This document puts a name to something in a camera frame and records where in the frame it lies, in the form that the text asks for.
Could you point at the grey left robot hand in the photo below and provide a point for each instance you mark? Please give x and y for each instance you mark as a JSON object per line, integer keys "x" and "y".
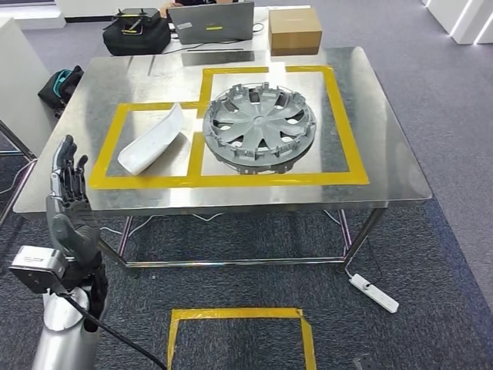
{"x": 69, "y": 224}

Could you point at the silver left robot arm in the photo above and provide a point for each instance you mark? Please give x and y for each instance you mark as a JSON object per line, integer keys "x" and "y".
{"x": 61, "y": 337}

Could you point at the white curved plastic part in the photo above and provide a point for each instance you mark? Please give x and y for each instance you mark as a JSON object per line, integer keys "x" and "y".
{"x": 150, "y": 143}

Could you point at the grey laptop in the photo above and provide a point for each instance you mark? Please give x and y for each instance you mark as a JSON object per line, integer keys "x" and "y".
{"x": 212, "y": 23}

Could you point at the person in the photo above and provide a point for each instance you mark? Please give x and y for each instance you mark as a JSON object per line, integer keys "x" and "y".
{"x": 169, "y": 7}

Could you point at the stainless steel workbench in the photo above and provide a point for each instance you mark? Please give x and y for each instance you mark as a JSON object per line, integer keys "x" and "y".
{"x": 385, "y": 153}

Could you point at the brown cardboard box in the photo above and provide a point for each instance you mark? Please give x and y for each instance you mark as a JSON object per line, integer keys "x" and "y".
{"x": 295, "y": 30}

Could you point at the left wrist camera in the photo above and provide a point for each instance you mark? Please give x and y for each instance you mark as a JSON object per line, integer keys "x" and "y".
{"x": 35, "y": 268}

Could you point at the yellow floor tape square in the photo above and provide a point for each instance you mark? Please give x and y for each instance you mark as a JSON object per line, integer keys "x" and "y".
{"x": 231, "y": 313}

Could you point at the white power strip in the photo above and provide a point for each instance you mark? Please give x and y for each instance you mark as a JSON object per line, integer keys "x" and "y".
{"x": 373, "y": 293}

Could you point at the grey plastic hubcap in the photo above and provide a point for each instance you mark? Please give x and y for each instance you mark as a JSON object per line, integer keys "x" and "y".
{"x": 258, "y": 122}

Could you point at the black teal backpack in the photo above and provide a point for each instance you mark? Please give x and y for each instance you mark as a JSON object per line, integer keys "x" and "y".
{"x": 65, "y": 87}

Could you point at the black equipment bag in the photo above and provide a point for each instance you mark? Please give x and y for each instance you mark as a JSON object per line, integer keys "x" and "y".
{"x": 135, "y": 43}

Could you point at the white desk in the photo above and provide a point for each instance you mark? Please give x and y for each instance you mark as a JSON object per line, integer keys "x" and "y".
{"x": 261, "y": 41}

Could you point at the black remote controller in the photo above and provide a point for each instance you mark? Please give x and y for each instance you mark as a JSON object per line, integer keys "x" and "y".
{"x": 136, "y": 15}

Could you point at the white side table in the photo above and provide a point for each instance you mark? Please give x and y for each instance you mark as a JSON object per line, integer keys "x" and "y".
{"x": 22, "y": 87}

